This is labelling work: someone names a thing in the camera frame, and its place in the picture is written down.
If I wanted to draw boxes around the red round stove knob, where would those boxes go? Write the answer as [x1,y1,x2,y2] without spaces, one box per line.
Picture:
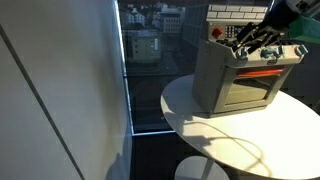
[211,27,224,39]

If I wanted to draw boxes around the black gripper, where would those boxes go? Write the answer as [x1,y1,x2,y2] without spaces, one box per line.
[236,1,295,54]

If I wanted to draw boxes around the blue stove knob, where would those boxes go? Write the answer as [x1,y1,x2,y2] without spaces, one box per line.
[273,45,286,58]
[260,47,274,60]
[295,43,309,57]
[235,47,250,61]

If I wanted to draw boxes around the red oven door handle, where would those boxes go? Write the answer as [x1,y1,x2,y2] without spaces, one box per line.
[235,68,286,78]

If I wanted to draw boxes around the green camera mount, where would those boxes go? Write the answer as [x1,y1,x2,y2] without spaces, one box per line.
[287,16,320,45]

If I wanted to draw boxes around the grey toy stove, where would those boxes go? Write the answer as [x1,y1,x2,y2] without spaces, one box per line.
[191,3,306,119]

